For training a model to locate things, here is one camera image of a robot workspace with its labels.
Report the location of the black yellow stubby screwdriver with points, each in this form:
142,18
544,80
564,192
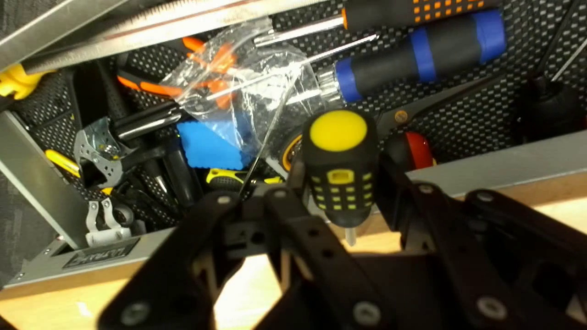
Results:
340,159

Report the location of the wooden top tool cabinet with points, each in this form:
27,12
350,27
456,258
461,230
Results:
480,263

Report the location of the orange handled pliers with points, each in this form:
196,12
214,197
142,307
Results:
207,69

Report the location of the yellow handled pliers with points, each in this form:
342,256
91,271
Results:
63,162

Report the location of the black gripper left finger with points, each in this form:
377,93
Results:
181,282

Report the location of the blue block in drawer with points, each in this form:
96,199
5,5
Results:
214,144

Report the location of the red handled tool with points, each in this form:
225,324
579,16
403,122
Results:
410,151

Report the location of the blue black handle screwdriver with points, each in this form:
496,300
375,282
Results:
425,56

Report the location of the orange black handle screwdriver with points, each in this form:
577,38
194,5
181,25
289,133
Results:
359,16

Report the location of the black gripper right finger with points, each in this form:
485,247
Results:
482,263

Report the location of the clear plastic bag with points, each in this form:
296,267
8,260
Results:
269,85

